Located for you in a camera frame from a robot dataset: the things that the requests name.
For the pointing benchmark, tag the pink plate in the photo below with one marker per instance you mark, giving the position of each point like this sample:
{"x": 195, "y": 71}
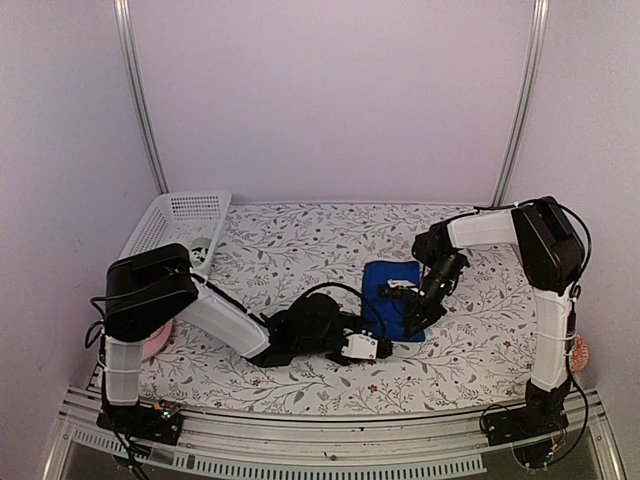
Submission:
{"x": 157, "y": 341}

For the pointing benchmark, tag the aluminium front rail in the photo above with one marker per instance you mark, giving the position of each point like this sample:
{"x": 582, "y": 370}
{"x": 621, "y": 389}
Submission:
{"x": 220, "y": 444}

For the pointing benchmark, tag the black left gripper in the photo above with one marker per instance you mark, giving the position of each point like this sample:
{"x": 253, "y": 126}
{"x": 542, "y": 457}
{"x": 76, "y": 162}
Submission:
{"x": 356, "y": 322}

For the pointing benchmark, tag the blue towel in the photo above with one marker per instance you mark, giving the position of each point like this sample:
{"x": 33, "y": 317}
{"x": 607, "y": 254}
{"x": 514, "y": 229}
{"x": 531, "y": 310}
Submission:
{"x": 378, "y": 273}

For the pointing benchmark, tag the white plastic basket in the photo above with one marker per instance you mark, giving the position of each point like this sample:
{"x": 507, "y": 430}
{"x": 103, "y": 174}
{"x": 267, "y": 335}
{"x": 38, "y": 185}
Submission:
{"x": 180, "y": 218}

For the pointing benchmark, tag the aluminium frame post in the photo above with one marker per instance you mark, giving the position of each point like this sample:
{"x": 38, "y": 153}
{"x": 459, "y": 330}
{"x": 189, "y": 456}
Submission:
{"x": 531, "y": 67}
{"x": 125, "y": 30}

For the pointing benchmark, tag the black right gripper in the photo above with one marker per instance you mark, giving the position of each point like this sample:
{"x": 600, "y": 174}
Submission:
{"x": 427, "y": 309}

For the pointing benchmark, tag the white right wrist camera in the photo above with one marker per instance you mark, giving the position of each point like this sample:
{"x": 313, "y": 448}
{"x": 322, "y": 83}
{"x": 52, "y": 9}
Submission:
{"x": 396, "y": 289}

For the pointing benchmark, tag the orange patterned round object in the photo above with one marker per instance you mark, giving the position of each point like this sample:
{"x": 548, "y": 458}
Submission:
{"x": 579, "y": 356}

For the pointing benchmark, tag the light green towel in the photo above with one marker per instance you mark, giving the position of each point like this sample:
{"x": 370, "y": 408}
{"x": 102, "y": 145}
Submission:
{"x": 201, "y": 251}

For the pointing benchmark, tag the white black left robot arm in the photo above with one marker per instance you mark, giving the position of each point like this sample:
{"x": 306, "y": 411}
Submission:
{"x": 146, "y": 291}

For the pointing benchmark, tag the left aluminium frame post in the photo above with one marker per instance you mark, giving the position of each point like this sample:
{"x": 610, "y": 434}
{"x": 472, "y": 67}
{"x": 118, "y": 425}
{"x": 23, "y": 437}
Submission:
{"x": 125, "y": 30}

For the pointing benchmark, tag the right aluminium frame post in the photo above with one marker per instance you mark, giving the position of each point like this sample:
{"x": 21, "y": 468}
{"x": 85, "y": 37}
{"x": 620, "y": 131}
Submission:
{"x": 531, "y": 67}

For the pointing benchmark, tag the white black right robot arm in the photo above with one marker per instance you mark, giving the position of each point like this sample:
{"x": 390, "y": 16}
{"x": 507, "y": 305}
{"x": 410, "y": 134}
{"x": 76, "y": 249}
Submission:
{"x": 553, "y": 258}

